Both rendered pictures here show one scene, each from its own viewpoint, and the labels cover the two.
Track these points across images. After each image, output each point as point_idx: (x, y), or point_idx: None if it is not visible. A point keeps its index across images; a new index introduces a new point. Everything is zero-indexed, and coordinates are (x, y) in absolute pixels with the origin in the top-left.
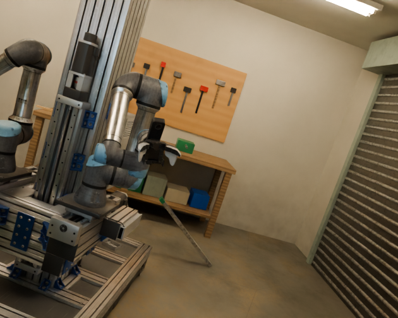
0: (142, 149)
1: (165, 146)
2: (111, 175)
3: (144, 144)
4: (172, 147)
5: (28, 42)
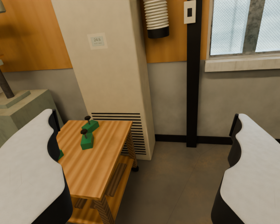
0: (232, 123)
1: (54, 199)
2: None
3: (251, 150)
4: (1, 179)
5: None
